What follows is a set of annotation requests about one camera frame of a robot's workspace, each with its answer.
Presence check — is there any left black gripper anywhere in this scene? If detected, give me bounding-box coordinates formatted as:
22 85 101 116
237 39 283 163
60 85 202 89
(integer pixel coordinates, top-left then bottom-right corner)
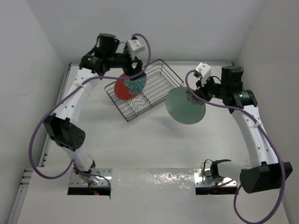
107 47 146 80

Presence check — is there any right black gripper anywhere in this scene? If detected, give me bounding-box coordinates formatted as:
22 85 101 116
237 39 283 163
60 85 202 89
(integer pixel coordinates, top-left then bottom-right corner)
194 73 228 103

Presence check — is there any red and teal plate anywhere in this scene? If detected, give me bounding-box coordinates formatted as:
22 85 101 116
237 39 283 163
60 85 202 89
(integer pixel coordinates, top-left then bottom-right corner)
114 73 147 101

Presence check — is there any light green plate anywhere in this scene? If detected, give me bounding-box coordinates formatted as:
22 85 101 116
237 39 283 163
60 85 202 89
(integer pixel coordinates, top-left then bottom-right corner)
165 87 206 125

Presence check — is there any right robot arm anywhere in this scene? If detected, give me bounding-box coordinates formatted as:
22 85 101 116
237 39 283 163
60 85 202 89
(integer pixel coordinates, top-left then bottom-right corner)
194 63 292 193

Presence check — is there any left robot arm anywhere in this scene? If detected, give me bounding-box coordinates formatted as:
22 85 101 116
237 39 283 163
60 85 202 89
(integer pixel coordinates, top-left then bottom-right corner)
43 33 145 175

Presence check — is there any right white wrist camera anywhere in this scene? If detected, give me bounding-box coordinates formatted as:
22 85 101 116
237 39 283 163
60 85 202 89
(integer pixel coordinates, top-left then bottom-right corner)
194 63 212 84

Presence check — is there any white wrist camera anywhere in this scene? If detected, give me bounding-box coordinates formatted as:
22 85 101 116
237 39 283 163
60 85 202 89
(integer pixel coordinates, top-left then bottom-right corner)
126 39 145 59
194 63 212 84

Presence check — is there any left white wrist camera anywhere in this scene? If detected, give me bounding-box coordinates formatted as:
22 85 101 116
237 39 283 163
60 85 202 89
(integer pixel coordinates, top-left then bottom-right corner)
126 39 145 59

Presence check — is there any wire dish rack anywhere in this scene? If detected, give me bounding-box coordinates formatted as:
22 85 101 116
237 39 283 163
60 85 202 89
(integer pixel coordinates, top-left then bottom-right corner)
105 59 184 122

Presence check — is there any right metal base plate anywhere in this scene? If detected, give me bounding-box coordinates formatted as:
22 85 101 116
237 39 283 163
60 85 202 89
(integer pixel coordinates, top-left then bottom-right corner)
193 168 237 188

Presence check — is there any metal base plate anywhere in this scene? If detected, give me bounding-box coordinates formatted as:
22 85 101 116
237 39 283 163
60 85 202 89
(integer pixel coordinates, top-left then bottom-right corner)
69 168 112 188
193 168 237 188

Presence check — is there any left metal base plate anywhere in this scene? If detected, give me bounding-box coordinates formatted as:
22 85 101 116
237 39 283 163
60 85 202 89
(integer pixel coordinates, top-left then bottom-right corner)
69 168 112 188

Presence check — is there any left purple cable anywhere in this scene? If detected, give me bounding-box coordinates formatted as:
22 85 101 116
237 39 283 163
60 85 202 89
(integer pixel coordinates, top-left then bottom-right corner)
28 33 152 194

